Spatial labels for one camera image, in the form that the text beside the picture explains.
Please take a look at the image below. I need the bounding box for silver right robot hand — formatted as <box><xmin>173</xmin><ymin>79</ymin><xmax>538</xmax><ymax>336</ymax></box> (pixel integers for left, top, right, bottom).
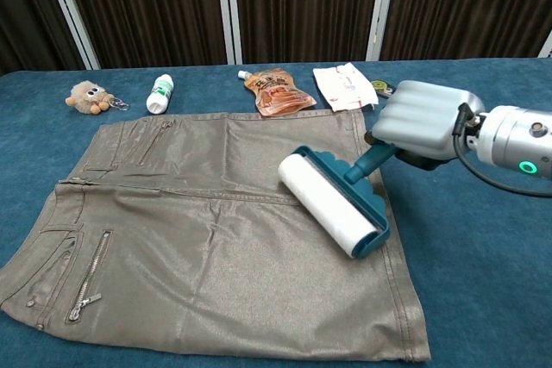
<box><xmin>364</xmin><ymin>79</ymin><xmax>486</xmax><ymax>172</ymax></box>

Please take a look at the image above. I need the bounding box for teal lint roller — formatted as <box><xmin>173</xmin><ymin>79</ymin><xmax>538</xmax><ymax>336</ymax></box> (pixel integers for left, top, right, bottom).
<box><xmin>277</xmin><ymin>142</ymin><xmax>397</xmax><ymax>260</ymax></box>

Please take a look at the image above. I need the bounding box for brown shiny skirt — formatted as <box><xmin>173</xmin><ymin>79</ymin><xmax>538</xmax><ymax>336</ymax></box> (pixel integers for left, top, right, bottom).
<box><xmin>0</xmin><ymin>109</ymin><xmax>432</xmax><ymax>364</ymax></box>

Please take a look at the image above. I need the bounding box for black green correction tape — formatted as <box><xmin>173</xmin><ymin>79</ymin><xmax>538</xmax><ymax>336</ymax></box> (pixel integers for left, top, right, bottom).
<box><xmin>370</xmin><ymin>78</ymin><xmax>397</xmax><ymax>100</ymax></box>

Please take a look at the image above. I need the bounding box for white red-printed packet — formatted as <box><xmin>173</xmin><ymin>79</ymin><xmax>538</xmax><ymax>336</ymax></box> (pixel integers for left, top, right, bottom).
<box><xmin>311</xmin><ymin>61</ymin><xmax>380</xmax><ymax>114</ymax></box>

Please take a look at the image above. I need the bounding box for brown spouted drink pouch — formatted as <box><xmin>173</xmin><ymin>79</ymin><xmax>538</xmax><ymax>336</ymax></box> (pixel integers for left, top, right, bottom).
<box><xmin>236</xmin><ymin>67</ymin><xmax>318</xmax><ymax>118</ymax></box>

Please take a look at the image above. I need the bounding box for blue carpeted table surface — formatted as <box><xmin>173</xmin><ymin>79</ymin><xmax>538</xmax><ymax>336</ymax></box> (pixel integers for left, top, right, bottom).
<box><xmin>0</xmin><ymin>56</ymin><xmax>552</xmax><ymax>368</ymax></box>

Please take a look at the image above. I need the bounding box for white plastic bottle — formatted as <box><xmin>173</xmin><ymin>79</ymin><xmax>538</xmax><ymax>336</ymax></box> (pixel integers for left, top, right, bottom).
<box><xmin>145</xmin><ymin>73</ymin><xmax>174</xmax><ymax>115</ymax></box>

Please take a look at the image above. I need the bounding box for black robot wrist cable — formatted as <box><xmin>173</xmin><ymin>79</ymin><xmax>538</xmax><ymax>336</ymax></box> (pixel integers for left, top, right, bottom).
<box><xmin>449</xmin><ymin>103</ymin><xmax>552</xmax><ymax>198</ymax></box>

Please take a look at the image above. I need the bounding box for dark folding screen with white frame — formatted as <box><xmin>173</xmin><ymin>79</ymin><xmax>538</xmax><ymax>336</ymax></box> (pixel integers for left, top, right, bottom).
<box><xmin>0</xmin><ymin>0</ymin><xmax>552</xmax><ymax>77</ymax></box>

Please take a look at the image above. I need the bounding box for fluffy beige plush keychain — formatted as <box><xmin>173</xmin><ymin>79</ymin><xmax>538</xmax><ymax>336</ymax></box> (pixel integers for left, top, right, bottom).
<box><xmin>65</xmin><ymin>79</ymin><xmax>130</xmax><ymax>115</ymax></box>

